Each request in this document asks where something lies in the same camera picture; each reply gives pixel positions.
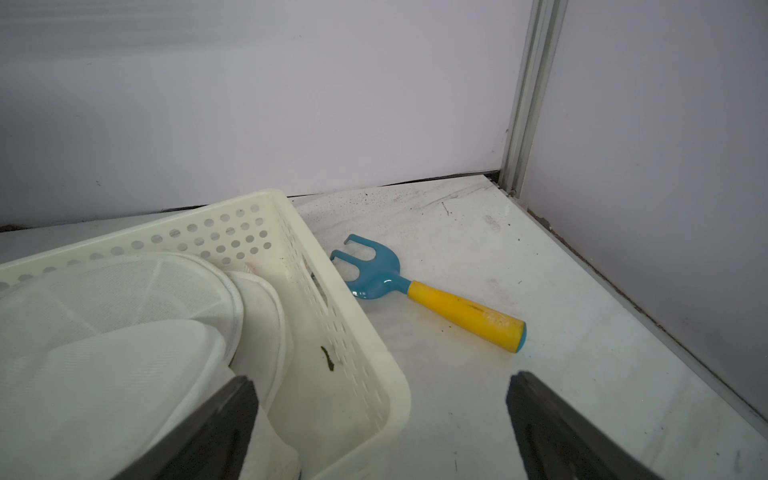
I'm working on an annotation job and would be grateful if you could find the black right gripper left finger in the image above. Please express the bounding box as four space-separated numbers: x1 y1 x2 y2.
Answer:
116 376 259 479

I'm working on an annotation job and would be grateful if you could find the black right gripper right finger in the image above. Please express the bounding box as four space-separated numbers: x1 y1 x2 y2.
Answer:
506 371 659 480

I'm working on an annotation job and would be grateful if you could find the cream perforated plastic basket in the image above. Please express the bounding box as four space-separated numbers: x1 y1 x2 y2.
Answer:
1 189 411 479

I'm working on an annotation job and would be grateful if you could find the blue yellow garden fork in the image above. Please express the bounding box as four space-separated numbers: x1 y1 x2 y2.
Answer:
330 234 527 353

